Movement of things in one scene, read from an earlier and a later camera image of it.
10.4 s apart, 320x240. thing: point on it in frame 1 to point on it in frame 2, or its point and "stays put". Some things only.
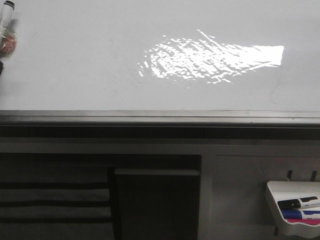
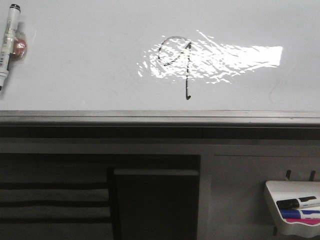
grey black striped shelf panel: (55, 211) stays put
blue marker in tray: (297, 214) stays put
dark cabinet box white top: (158, 204) stays put
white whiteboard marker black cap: (7, 14) to (9, 42)
